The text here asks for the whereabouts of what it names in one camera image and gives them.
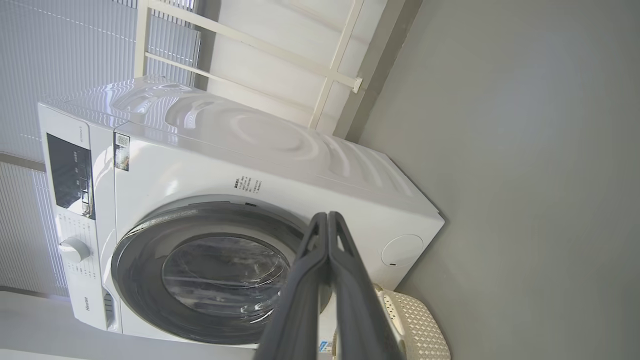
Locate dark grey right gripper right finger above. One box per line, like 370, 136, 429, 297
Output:
328, 211, 406, 360

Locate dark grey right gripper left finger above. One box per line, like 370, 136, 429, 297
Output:
254, 212, 329, 360

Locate glass washing machine door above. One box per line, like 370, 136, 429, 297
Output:
111, 202, 333, 346

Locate white front-load washing machine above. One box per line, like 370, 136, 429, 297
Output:
37, 75, 446, 360

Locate white washing machine control knob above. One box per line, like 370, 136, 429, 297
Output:
58, 237, 91, 264

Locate dark washing machine display panel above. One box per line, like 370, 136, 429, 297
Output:
46, 132, 96, 221

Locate cream perforated laundry basket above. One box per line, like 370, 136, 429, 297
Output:
372, 283, 452, 360

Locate round white filter cover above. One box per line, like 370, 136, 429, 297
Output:
381, 234, 425, 268

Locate small printed text label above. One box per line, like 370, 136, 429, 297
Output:
233, 175, 262, 195

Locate QR code sticker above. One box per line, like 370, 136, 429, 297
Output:
114, 132, 131, 172

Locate white metal frame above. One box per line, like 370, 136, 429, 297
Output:
134, 0, 365, 131

